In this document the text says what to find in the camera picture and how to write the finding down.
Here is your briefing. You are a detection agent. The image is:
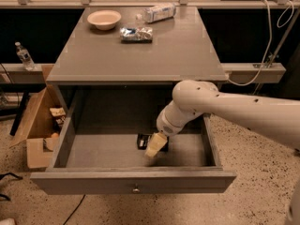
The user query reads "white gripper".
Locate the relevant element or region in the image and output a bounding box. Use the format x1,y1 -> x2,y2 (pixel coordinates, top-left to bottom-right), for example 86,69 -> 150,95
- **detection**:
145,101 -> 202,158

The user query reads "black rxbar chocolate bar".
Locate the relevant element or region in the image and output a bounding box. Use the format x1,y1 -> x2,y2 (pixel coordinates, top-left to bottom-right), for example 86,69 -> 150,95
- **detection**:
136,133 -> 169,152

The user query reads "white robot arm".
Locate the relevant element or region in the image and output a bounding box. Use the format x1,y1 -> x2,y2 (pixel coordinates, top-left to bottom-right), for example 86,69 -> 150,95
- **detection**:
145,80 -> 300,158

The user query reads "round metal drawer knob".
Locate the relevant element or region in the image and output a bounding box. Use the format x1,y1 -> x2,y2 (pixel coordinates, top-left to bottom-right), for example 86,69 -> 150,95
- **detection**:
132,184 -> 141,194

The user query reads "grey open top drawer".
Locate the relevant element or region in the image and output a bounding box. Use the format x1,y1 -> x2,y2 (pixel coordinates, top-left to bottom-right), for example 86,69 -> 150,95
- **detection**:
30,87 -> 237,196

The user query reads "grey cabinet with counter top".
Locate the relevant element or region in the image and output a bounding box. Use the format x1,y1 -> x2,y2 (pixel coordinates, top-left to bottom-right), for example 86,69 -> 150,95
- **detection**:
46,6 -> 229,133

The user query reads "snack pack in cardboard box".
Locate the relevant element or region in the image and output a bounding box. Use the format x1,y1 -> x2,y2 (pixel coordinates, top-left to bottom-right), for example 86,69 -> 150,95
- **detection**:
50,107 -> 66,127

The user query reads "silver blue snack bag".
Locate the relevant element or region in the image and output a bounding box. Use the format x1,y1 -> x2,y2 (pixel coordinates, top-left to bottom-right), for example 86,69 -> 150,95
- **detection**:
120,27 -> 153,43

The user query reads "open cardboard box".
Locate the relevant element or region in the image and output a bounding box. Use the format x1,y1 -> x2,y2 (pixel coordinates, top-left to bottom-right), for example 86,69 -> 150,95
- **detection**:
8,64 -> 68,170

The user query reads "lying plastic water bottle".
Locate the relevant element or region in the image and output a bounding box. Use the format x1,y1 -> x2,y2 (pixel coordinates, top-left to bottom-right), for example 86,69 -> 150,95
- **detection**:
136,3 -> 176,23

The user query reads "upright plastic water bottle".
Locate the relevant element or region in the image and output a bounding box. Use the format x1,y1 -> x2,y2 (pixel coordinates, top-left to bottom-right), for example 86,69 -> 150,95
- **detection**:
15,42 -> 35,70

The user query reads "black floor cable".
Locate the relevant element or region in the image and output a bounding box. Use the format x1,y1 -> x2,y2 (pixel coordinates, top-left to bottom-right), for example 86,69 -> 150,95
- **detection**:
62,194 -> 86,225

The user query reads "black cable at left edge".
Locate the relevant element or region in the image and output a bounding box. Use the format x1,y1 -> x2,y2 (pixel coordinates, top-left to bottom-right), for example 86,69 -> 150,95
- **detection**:
0,172 -> 24,203

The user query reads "grey metal rail beam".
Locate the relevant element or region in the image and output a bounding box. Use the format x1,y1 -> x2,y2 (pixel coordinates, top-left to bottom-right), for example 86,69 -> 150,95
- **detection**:
0,63 -> 286,83

